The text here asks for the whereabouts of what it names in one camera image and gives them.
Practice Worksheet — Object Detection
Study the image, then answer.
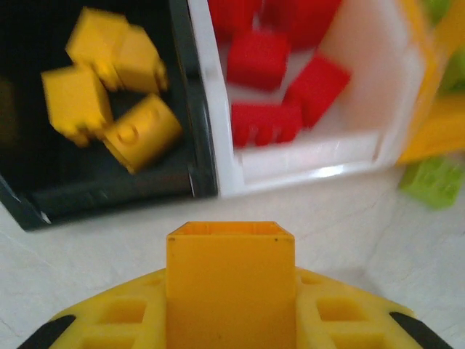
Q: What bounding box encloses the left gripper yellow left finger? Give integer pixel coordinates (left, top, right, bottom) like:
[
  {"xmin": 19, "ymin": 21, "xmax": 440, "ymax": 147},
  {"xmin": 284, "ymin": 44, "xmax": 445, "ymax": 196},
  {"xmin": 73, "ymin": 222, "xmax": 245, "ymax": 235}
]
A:
[{"xmin": 14, "ymin": 267, "xmax": 168, "ymax": 349}]

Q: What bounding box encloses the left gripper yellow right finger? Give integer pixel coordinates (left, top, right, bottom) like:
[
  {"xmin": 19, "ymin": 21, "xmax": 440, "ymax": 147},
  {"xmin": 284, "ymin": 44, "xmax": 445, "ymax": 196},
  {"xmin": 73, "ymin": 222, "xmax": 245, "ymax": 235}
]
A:
[{"xmin": 294, "ymin": 267, "xmax": 455, "ymax": 349}]

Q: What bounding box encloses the yellow lego brick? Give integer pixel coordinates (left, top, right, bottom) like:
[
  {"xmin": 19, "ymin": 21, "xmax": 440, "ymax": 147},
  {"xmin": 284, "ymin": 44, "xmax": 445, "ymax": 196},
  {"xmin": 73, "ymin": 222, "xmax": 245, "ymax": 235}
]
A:
[
  {"xmin": 166, "ymin": 220, "xmax": 296, "ymax": 349},
  {"xmin": 102, "ymin": 93, "xmax": 184, "ymax": 175},
  {"xmin": 40, "ymin": 65, "xmax": 114, "ymax": 148},
  {"xmin": 108, "ymin": 25, "xmax": 170, "ymax": 94},
  {"xmin": 65, "ymin": 7, "xmax": 128, "ymax": 73}
]

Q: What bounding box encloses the green lego brick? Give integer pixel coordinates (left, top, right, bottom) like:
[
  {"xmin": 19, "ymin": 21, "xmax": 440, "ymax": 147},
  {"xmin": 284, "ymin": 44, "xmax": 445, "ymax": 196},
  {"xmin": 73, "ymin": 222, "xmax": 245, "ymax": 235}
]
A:
[
  {"xmin": 399, "ymin": 156, "xmax": 461, "ymax": 212},
  {"xmin": 421, "ymin": 0, "xmax": 453, "ymax": 23},
  {"xmin": 437, "ymin": 50, "xmax": 465, "ymax": 95}
]

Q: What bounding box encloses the red lego brick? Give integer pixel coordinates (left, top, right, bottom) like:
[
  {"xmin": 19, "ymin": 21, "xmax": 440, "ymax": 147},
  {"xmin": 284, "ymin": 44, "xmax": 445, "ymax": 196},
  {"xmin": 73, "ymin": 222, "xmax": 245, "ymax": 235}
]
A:
[
  {"xmin": 230, "ymin": 103, "xmax": 304, "ymax": 148},
  {"xmin": 259, "ymin": 0, "xmax": 344, "ymax": 50},
  {"xmin": 207, "ymin": 0, "xmax": 264, "ymax": 43},
  {"xmin": 283, "ymin": 54, "xmax": 352, "ymax": 129},
  {"xmin": 227, "ymin": 31, "xmax": 291, "ymax": 92}
]

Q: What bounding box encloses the black plastic bin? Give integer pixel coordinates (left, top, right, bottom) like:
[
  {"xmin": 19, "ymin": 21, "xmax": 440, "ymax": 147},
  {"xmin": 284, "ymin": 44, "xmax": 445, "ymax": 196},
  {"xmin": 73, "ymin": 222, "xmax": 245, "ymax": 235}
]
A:
[{"xmin": 0, "ymin": 0, "xmax": 219, "ymax": 232}]

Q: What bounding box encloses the orange plastic bin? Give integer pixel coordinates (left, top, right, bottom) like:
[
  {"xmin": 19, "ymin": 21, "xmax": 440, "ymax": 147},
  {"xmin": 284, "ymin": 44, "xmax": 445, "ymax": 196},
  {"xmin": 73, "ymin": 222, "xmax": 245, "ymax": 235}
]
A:
[{"xmin": 397, "ymin": 0, "xmax": 465, "ymax": 167}]

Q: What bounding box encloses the white plastic bin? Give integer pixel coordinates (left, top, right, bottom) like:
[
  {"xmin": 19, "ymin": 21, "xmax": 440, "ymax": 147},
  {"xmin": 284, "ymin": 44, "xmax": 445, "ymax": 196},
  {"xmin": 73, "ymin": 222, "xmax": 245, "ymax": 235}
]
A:
[{"xmin": 187, "ymin": 0, "xmax": 428, "ymax": 199}]

